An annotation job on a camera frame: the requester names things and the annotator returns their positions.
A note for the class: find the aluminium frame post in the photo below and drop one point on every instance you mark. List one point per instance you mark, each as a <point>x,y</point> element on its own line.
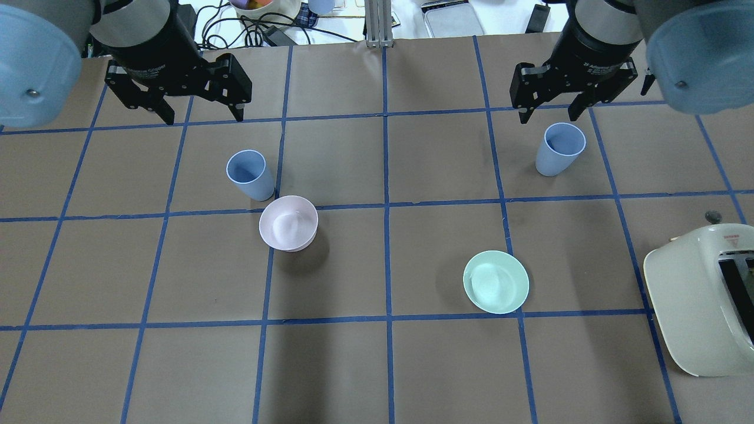
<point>378,24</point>

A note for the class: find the black device right background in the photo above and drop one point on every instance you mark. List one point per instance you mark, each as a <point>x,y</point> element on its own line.
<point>538,18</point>

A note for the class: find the grey metal tray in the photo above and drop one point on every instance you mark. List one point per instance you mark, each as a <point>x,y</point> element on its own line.
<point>449,19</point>

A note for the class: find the black power adapter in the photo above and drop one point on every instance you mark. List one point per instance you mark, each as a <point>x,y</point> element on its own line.
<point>274,37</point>

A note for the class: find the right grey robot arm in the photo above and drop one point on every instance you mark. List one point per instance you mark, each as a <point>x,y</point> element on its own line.
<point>699,53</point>

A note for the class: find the pink bowl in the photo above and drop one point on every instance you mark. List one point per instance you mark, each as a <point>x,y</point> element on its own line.
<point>290,223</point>

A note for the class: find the light blue cup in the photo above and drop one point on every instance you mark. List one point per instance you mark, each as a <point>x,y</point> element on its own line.
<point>561,145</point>
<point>249,171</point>

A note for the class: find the cream toaster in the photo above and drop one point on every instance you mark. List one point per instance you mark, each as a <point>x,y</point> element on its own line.
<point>700,285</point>

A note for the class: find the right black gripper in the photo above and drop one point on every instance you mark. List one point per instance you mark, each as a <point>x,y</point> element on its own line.
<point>596,49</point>

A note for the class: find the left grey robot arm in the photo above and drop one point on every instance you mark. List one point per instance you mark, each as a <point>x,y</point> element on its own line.
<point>42,43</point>

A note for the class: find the mint green plate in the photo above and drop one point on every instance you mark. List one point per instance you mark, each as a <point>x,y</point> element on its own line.
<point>496,282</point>

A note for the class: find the white bowl with food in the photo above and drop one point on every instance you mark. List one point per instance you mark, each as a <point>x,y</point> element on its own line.
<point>274,11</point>

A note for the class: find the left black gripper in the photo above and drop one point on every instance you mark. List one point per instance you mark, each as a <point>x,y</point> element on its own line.
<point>154,48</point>

